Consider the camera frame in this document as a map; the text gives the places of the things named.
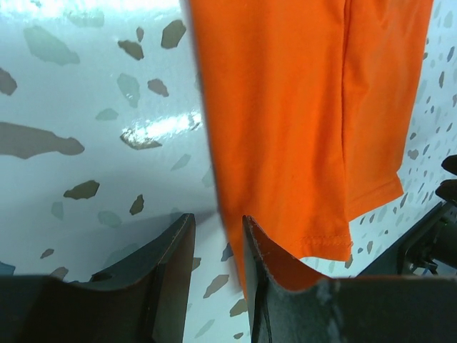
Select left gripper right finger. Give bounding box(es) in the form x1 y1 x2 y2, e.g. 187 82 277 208
243 216 323 342

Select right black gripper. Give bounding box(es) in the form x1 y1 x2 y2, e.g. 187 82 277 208
360 154 457 276

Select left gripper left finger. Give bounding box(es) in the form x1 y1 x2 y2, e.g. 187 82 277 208
49 212 196 343

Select orange t shirt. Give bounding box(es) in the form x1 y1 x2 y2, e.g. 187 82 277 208
189 1 433 283

